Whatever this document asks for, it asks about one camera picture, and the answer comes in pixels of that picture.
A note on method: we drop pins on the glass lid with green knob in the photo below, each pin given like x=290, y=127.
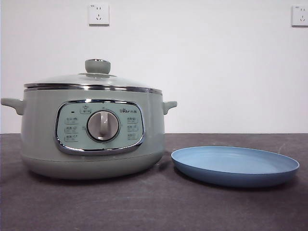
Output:
x=96, y=66

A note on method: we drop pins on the blue round plate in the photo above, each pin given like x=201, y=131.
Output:
x=231, y=161

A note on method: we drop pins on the pale green electric steamer pot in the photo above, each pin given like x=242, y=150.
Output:
x=38, y=134

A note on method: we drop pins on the white wall socket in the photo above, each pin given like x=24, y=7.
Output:
x=300, y=15
x=98, y=15

